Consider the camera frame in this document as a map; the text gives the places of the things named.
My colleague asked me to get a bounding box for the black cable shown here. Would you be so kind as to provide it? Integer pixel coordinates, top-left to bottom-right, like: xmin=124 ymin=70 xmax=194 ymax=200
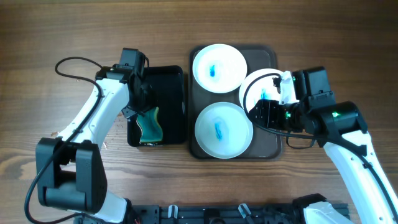
xmin=242 ymin=73 xmax=398 ymax=215
xmin=24 ymin=56 xmax=105 ymax=224

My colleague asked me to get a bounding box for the right black cable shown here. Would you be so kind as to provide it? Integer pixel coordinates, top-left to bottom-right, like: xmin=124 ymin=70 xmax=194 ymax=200
xmin=242 ymin=73 xmax=398 ymax=215

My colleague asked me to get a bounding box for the black rectangular tray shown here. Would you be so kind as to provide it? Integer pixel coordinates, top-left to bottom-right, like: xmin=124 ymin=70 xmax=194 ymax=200
xmin=127 ymin=65 xmax=187 ymax=147

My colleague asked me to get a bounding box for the brown plastic tray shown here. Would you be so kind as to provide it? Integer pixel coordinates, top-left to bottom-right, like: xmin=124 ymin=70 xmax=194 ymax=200
xmin=187 ymin=44 xmax=283 ymax=161

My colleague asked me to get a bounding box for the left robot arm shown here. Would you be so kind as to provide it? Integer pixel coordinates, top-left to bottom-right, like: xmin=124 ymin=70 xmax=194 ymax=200
xmin=24 ymin=48 xmax=162 ymax=223

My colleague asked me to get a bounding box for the pale blue plate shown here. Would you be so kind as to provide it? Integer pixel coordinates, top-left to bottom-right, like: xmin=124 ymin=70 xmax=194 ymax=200
xmin=194 ymin=102 xmax=254 ymax=159

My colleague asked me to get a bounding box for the white plate top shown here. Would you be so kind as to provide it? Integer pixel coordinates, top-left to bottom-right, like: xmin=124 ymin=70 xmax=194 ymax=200
xmin=192 ymin=44 xmax=248 ymax=93

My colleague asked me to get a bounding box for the green yellow sponge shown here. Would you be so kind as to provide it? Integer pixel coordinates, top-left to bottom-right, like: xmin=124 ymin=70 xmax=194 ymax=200
xmin=136 ymin=107 xmax=163 ymax=144

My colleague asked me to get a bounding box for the white plate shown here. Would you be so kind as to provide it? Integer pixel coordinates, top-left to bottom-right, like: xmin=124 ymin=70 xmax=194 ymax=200
xmin=238 ymin=68 xmax=283 ymax=111
xmin=192 ymin=44 xmax=248 ymax=93

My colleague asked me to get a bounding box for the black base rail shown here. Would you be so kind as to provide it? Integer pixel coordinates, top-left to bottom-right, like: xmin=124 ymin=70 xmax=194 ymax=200
xmin=73 ymin=203 xmax=351 ymax=224

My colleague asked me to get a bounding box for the left black cable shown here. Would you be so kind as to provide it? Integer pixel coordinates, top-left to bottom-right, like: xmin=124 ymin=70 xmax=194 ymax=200
xmin=24 ymin=56 xmax=105 ymax=224

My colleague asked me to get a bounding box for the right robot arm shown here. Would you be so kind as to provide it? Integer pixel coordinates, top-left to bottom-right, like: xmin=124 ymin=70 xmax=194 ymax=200
xmin=241 ymin=67 xmax=397 ymax=223

